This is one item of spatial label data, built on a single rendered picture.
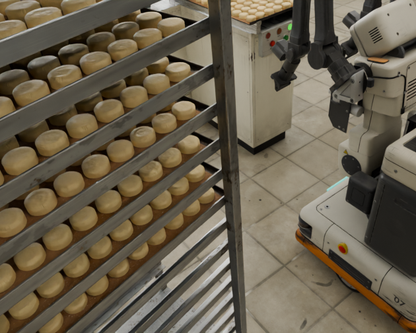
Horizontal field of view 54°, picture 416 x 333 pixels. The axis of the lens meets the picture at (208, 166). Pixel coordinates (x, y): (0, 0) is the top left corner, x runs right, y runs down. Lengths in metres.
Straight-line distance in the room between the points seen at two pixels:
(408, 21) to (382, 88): 0.24
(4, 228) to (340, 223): 1.50
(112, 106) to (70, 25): 0.18
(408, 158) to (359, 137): 0.35
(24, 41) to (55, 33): 0.04
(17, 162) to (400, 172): 1.20
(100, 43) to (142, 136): 0.19
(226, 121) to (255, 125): 1.68
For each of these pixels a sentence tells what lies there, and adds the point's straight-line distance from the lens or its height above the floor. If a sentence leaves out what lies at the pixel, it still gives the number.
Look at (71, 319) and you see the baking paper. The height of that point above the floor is 0.95.
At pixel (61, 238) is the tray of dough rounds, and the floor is 1.15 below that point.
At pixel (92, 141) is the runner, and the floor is 1.32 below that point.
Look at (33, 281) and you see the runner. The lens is 0.75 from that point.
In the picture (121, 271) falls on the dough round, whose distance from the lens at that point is 0.93.
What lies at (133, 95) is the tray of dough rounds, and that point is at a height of 1.33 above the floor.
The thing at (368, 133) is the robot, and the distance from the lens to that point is 1.78.
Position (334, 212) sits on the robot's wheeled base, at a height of 0.28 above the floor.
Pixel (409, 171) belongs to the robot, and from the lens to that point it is 1.49.
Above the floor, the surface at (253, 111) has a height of 0.36.
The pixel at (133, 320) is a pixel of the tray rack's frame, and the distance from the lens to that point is 1.83.
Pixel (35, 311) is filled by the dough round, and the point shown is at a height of 1.04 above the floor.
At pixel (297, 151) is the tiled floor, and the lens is 2.74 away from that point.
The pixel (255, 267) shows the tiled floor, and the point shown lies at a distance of 2.09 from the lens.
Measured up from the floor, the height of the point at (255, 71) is 0.62.
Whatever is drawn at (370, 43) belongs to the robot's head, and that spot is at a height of 1.05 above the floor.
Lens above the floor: 1.69
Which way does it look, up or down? 40 degrees down
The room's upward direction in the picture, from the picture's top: 6 degrees counter-clockwise
